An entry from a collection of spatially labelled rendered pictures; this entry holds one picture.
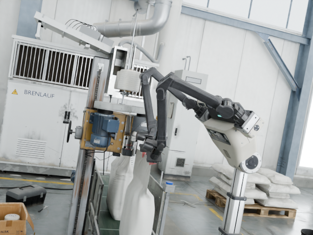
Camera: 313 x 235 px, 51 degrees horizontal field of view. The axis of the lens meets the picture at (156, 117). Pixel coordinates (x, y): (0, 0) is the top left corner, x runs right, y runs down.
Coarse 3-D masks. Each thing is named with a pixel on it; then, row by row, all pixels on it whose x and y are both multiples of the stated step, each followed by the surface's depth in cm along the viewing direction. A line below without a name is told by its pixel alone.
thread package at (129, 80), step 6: (120, 72) 248; (126, 72) 243; (132, 72) 242; (138, 72) 245; (120, 78) 246; (126, 78) 243; (132, 78) 243; (138, 78) 246; (120, 84) 245; (126, 84) 243; (132, 84) 243; (138, 84) 247; (126, 90) 249; (132, 90) 244; (138, 90) 249
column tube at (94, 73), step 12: (96, 60) 260; (108, 60) 262; (96, 72) 261; (96, 108) 263; (84, 120) 262; (84, 156) 264; (84, 180) 266; (72, 192) 273; (84, 192) 267; (72, 204) 265; (84, 204) 268; (72, 216) 266; (84, 216) 269; (72, 228) 267
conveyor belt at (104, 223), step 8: (104, 176) 438; (104, 184) 401; (104, 192) 370; (104, 200) 341; (104, 208) 318; (104, 216) 298; (104, 224) 280; (112, 224) 283; (104, 232) 265; (112, 232) 267
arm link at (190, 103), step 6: (144, 72) 229; (150, 72) 230; (156, 72) 231; (156, 78) 233; (168, 90) 238; (174, 90) 237; (180, 96) 238; (186, 96) 239; (186, 102) 237; (192, 102) 238; (192, 108) 239
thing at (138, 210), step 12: (144, 156) 246; (144, 168) 237; (132, 180) 258; (144, 180) 230; (132, 192) 240; (144, 192) 226; (132, 204) 232; (144, 204) 227; (132, 216) 230; (144, 216) 227; (120, 228) 250; (132, 228) 228; (144, 228) 227
